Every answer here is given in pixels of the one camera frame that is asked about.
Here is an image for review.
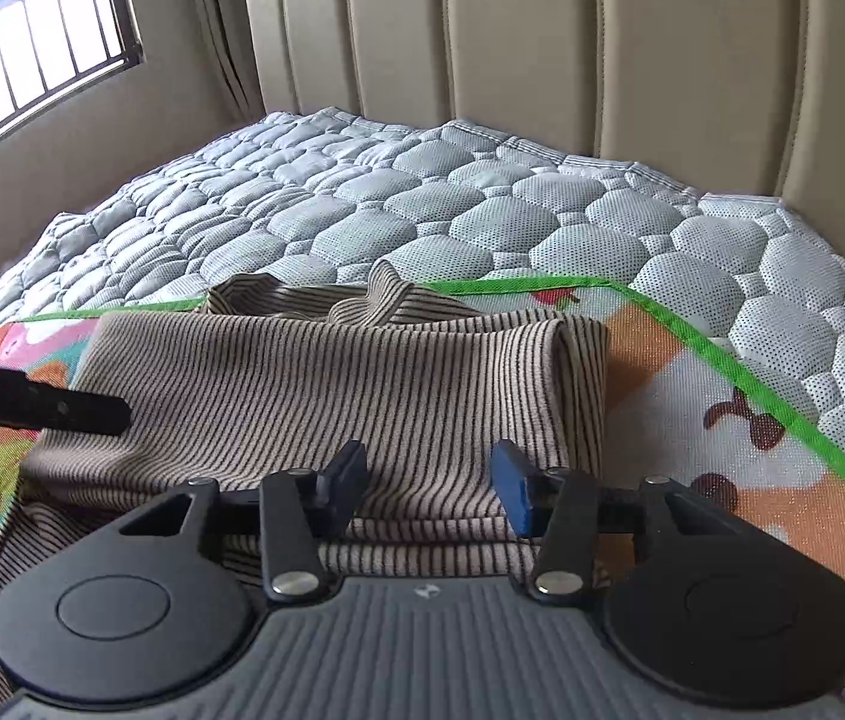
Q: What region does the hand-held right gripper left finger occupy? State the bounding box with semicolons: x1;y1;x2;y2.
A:
118;441;368;605

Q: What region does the beige curtain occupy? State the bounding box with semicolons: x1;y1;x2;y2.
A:
182;0;266;121

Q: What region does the grey quilted mattress pad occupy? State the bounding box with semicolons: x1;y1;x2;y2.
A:
0;106;845;428

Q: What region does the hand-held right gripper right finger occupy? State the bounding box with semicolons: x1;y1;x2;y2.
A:
492;439;745;605

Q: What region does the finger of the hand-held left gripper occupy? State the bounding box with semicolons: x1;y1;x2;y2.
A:
0;362;131;436

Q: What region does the barred window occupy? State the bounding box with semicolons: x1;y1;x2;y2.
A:
0;0;146;181

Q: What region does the colourful printed play mat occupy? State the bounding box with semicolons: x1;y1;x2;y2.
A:
0;277;845;720

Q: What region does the brown striped garment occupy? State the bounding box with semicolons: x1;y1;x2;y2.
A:
0;259;613;720

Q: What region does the beige padded headboard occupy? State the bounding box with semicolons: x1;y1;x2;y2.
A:
244;0;845;293

